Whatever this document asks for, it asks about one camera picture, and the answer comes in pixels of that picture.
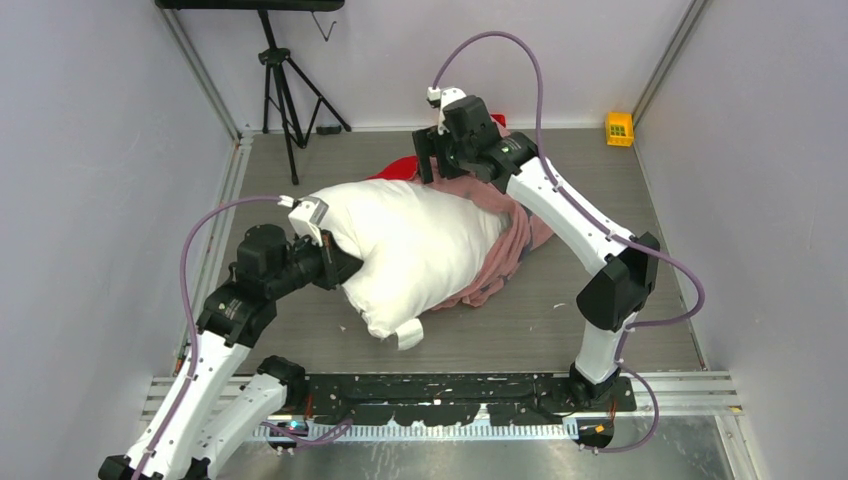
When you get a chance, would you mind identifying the white pillow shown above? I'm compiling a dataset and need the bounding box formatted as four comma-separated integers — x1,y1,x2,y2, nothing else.
311,179,511,350

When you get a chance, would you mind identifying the small black floor object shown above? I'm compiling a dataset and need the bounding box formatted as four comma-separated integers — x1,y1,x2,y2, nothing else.
315,124,343,136

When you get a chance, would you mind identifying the black tripod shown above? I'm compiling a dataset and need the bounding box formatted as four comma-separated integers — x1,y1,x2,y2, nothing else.
257,10,352,185

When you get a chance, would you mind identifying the yellow green toy block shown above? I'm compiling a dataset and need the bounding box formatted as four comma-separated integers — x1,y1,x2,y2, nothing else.
604,112,634,148

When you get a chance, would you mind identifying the black overhead bar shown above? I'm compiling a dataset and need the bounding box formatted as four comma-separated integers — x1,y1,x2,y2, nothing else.
154,0,345,12

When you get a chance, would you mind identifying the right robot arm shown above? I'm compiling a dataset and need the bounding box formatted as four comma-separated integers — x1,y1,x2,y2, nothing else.
413,88,659,411

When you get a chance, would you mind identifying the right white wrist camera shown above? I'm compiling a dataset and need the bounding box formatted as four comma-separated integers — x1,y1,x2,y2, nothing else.
426,86,466,135

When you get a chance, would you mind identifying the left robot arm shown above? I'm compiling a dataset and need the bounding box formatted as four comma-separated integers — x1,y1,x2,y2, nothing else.
98,224,363,479

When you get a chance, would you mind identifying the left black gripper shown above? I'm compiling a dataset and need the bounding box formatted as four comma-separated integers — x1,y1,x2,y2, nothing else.
268,226,364,299

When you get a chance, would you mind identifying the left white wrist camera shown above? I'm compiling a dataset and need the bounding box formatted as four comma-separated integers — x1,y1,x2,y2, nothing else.
277,195,328,247

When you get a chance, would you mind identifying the pink printed pillowcase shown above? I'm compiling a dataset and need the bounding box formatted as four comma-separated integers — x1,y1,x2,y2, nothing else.
373,156,553,310

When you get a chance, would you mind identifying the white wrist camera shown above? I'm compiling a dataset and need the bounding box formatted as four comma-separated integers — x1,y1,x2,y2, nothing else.
277,195,328,247
426,86,466,135

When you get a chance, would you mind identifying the red toy block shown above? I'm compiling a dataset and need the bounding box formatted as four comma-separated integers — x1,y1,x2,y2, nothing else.
491,113,507,128

